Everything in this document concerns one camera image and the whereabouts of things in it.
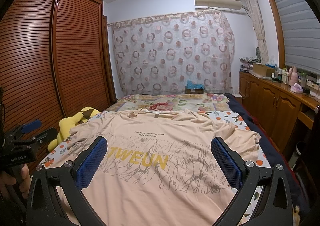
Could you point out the beige printed t-shirt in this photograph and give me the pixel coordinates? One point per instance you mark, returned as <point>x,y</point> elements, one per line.
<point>159,168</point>

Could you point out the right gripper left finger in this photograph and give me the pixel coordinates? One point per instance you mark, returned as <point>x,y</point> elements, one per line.
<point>44,206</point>

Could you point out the yellow plush toy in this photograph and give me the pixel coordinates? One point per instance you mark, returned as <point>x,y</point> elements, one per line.
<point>66,124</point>

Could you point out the beige window curtain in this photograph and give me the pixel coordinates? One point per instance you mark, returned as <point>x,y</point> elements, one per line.
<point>258,26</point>

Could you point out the cardboard box on sideboard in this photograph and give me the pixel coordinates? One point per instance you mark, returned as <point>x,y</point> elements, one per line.
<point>261,70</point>

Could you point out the floral bed quilt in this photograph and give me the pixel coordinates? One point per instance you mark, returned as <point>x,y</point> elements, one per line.
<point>206,102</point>

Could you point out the circle pattern lace curtain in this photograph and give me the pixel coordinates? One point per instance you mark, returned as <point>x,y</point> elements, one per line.
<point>159,55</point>

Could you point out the folded clothes stack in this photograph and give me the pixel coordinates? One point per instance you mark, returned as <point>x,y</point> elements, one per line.
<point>247,63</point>

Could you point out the grey window blind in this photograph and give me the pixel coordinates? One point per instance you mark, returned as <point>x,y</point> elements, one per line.
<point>301,34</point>

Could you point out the pink bottle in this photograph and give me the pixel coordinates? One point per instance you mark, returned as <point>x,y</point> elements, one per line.
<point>293,76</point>

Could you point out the dark blue blanket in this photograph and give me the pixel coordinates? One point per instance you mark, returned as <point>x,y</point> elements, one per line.
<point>273,157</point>

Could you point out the brown louvered wardrobe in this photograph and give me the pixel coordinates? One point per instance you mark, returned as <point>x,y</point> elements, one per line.
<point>54,61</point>

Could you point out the blue item on box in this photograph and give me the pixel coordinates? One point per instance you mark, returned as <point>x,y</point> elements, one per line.
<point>192,87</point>

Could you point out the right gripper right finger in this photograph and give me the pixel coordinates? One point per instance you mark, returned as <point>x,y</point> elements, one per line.
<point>274,205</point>

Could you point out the person's left hand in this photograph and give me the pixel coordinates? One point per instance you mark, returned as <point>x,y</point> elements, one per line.
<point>8,180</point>

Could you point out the wooden sideboard cabinet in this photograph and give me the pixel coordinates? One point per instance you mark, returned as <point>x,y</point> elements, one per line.
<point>279,111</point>

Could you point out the pink tissue pack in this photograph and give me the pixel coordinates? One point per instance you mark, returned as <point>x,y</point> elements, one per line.
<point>296,88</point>

